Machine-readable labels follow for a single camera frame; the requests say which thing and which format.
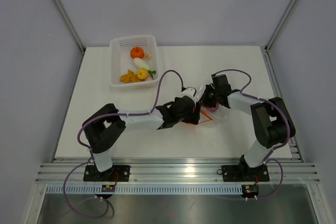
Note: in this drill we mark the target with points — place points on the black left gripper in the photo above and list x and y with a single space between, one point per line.
192 117

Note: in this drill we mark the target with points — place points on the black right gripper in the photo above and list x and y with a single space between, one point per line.
205 101

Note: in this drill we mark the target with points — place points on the clear zip top bag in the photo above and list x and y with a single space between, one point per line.
206 117

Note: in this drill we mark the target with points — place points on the fake yellow lemon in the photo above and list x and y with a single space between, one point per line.
142 73

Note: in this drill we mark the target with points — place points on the fake brown ginger root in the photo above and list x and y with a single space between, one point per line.
129 77

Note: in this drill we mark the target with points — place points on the fake white garlic bulb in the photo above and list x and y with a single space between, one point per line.
148 55

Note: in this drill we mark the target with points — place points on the fake white radish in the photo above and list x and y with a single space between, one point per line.
140 63

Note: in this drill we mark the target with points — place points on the fake orange pumpkin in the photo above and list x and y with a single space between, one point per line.
136 52

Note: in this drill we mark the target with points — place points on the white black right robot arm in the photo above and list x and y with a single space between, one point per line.
272 123

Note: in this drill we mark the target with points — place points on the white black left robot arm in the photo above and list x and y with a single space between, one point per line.
104 128

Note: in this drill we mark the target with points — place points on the fake purple onion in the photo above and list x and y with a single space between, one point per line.
213 109

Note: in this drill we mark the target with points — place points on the white plastic perforated basket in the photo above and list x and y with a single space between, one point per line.
121 61

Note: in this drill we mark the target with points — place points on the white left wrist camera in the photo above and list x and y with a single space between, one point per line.
189 92

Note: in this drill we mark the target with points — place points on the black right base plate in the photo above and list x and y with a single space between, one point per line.
236 173

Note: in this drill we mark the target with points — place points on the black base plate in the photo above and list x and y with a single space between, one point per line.
120 173
236 173

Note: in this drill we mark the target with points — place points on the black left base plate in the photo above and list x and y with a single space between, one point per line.
120 173

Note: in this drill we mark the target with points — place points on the white slotted cable duct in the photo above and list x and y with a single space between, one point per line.
124 189

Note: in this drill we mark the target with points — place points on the aluminium mounting rail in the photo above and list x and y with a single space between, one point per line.
176 170

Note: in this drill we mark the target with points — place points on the aluminium frame post right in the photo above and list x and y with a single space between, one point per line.
280 25

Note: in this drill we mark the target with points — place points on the aluminium frame post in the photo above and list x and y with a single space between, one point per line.
69 25
280 25

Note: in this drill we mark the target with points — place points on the aluminium frame post left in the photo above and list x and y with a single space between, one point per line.
69 25

